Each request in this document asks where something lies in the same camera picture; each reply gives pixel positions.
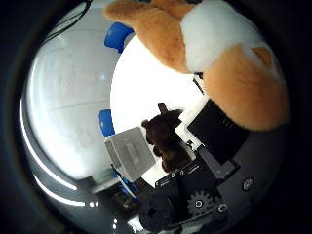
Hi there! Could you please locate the brown plush toy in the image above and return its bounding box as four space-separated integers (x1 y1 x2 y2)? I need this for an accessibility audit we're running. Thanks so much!
140 102 193 174

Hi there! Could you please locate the orange and white plush dog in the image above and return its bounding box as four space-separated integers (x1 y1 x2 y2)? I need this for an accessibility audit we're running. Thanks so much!
102 0 291 133

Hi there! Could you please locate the grey plastic container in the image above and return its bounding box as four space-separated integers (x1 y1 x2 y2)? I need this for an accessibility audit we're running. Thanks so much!
103 126 158 183

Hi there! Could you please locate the blue chair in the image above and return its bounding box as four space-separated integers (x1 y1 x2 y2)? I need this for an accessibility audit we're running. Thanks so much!
103 21 135 55
98 108 116 138

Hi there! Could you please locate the black cable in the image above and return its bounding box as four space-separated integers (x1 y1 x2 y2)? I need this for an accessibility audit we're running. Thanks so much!
41 0 94 46

